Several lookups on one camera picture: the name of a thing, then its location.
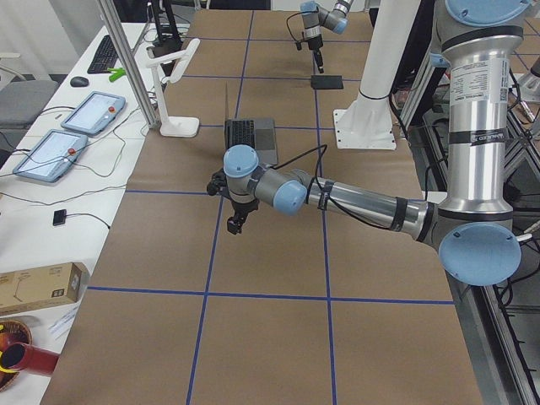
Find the black mouse pad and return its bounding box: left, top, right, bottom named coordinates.
left=310, top=74, right=343, bottom=90

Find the black keyboard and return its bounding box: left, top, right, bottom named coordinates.
left=87, top=35, right=118, bottom=74

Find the small black device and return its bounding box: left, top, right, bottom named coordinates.
left=52, top=209, right=68, bottom=226

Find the near blue teach pendant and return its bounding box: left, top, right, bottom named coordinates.
left=12, top=130, right=89, bottom=183

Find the grey laptop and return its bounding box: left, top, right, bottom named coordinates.
left=224, top=86, right=278, bottom=165

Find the red cylinder object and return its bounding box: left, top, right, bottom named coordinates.
left=1, top=342, right=59, bottom=376

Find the far blue teach pendant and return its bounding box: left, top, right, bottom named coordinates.
left=61, top=91, right=127, bottom=136

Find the green object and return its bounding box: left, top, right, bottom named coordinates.
left=107, top=67, right=126, bottom=83

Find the black computer mouse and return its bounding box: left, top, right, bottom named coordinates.
left=69, top=76, right=89, bottom=88

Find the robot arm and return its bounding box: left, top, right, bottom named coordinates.
left=294, top=0, right=354, bottom=73
left=207, top=1, right=532, bottom=286

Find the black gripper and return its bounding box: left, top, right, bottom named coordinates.
left=207, top=169, right=259, bottom=235
left=296, top=36, right=324, bottom=73

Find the cardboard box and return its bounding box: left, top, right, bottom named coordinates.
left=1, top=262, right=88, bottom=316

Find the wicker basket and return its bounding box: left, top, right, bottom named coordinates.
left=0, top=319, right=33, bottom=392

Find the blue teach pendant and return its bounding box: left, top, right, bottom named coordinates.
left=61, top=91, right=127, bottom=136
left=12, top=130, right=89, bottom=183

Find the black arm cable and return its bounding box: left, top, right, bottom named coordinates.
left=284, top=11, right=305, bottom=43
left=269, top=143, right=397, bottom=231

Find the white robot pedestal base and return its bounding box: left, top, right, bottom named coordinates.
left=333, top=1, right=435, bottom=150

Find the aluminium frame post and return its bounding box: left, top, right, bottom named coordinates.
left=97, top=0, right=159, bottom=129

